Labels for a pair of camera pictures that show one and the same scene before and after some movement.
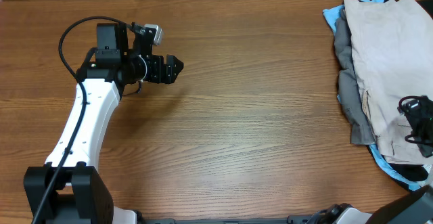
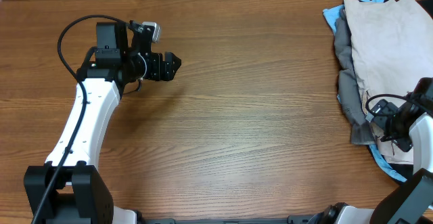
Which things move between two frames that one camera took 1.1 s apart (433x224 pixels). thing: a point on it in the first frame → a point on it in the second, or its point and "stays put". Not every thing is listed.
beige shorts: (393, 40) stays put
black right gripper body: (421, 116) → (396, 126)
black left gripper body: (149, 68) stays put
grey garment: (349, 91) stays put
